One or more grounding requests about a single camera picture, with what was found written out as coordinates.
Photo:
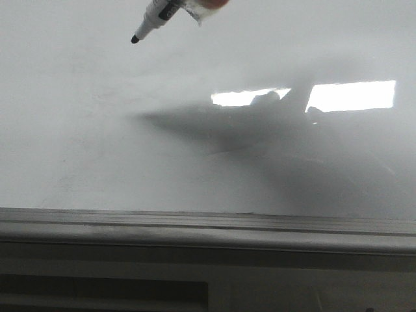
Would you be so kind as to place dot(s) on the white whiteboard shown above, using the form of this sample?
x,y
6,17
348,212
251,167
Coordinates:
x,y
267,107

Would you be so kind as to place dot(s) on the grey aluminium whiteboard frame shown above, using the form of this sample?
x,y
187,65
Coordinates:
x,y
210,230

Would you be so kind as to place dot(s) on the white black whiteboard marker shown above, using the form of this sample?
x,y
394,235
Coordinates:
x,y
158,13

